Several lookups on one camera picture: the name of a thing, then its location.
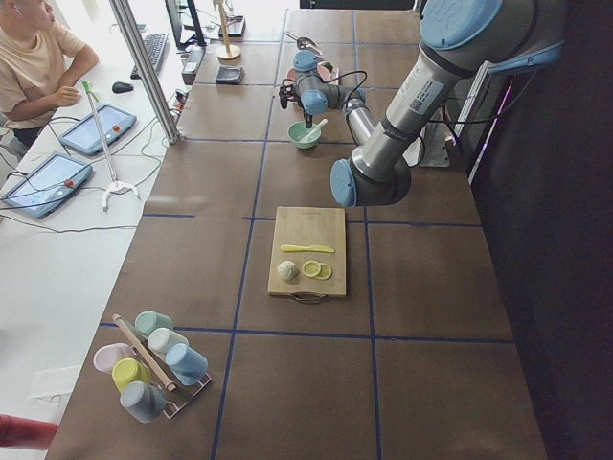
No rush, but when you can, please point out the white plastic spoon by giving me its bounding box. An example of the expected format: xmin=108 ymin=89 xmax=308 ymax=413
xmin=300 ymin=119 xmax=329 ymax=143

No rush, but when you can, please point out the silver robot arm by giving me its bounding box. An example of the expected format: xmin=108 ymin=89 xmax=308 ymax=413
xmin=279 ymin=1 xmax=567 ymax=207

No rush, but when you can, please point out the green ceramic bowl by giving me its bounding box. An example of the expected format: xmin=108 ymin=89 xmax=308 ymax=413
xmin=287 ymin=121 xmax=321 ymax=150

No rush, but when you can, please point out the pink bowl of ice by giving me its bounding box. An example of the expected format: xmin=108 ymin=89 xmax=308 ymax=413
xmin=285 ymin=62 xmax=335 ymax=81

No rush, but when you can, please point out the steel ice scoop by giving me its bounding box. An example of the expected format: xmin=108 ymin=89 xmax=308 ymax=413
xmin=284 ymin=31 xmax=323 ymax=56

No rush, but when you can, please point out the folded grey cloth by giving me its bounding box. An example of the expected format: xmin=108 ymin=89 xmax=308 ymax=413
xmin=215 ymin=65 xmax=245 ymax=85

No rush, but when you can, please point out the wooden mug tree stand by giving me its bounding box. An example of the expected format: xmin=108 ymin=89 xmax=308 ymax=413
xmin=214 ymin=0 xmax=241 ymax=62

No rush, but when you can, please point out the black flat box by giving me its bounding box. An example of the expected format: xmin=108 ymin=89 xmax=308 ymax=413
xmin=180 ymin=46 xmax=206 ymax=85

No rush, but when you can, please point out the wooden cutting board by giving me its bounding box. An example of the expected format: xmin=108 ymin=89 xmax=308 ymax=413
xmin=267 ymin=207 xmax=348 ymax=303

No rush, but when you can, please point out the yellow plastic knife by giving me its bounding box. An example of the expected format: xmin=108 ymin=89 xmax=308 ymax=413
xmin=280 ymin=244 xmax=335 ymax=254

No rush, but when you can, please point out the lemon slice upper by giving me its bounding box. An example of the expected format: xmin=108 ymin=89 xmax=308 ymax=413
xmin=302 ymin=260 xmax=322 ymax=278

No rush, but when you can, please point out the lemon slice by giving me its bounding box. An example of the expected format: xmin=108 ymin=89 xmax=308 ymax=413
xmin=302 ymin=260 xmax=322 ymax=278
xmin=314 ymin=263 xmax=333 ymax=280

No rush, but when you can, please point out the white bun toy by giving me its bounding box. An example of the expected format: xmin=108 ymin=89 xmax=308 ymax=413
xmin=277 ymin=260 xmax=300 ymax=282

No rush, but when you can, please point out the lemon slice lower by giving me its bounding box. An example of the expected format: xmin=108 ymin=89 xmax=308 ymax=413
xmin=314 ymin=263 xmax=333 ymax=280

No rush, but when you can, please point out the black keyboard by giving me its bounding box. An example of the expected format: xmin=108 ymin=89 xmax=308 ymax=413
xmin=142 ymin=33 xmax=170 ymax=75

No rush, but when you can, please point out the black computer mouse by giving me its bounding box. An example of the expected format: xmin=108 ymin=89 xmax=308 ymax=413
xmin=111 ymin=81 xmax=134 ymax=94

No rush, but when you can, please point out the reacher grabber tool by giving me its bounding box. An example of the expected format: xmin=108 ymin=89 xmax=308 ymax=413
xmin=82 ymin=80 xmax=140 ymax=213

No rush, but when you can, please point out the far teach pendant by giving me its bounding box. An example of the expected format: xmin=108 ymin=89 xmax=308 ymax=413
xmin=58 ymin=103 xmax=137 ymax=156

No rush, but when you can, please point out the teach pendant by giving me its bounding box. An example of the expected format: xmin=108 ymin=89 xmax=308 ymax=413
xmin=58 ymin=103 xmax=137 ymax=156
xmin=1 ymin=152 xmax=93 ymax=219

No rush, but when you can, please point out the green cup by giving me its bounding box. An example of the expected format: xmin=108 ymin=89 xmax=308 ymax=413
xmin=134 ymin=310 xmax=174 ymax=339

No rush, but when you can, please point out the white cup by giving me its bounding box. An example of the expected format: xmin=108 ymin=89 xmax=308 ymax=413
xmin=148 ymin=327 xmax=189 ymax=361

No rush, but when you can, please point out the seated person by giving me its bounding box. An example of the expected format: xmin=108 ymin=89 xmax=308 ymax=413
xmin=1 ymin=1 xmax=99 ymax=148

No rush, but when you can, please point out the blue cup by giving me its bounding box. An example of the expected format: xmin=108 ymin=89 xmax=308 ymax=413
xmin=165 ymin=343 xmax=209 ymax=385

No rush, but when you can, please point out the near teach pendant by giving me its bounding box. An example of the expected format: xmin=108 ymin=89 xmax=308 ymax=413
xmin=1 ymin=152 xmax=93 ymax=219

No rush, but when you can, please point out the yellow cup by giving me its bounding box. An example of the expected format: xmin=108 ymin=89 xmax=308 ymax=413
xmin=111 ymin=358 xmax=152 ymax=392

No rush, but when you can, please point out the white cup rack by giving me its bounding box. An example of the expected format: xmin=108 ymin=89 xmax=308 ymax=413
xmin=132 ymin=348 xmax=212 ymax=419

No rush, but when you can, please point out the pink cup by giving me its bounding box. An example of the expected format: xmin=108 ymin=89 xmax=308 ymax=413
xmin=93 ymin=342 xmax=134 ymax=374

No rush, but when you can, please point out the grey cup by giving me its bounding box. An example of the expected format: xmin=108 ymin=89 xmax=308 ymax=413
xmin=120 ymin=380 xmax=167 ymax=424

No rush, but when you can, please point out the red fire extinguisher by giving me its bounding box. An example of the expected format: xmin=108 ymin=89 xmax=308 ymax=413
xmin=1 ymin=414 xmax=58 ymax=450

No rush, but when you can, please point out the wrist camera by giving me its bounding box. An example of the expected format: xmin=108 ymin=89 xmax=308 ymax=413
xmin=279 ymin=79 xmax=296 ymax=109

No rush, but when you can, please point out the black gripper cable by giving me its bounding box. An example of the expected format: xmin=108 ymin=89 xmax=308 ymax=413
xmin=329 ymin=69 xmax=370 ymax=114

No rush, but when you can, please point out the white pedestal column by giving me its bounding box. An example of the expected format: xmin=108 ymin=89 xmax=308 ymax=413
xmin=403 ymin=120 xmax=450 ymax=168

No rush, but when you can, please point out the aluminium frame post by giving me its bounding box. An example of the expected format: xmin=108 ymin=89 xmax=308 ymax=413
xmin=110 ymin=0 xmax=180 ymax=146

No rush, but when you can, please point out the wooden rack handle bar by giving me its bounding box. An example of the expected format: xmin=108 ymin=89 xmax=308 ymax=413
xmin=112 ymin=313 xmax=178 ymax=392

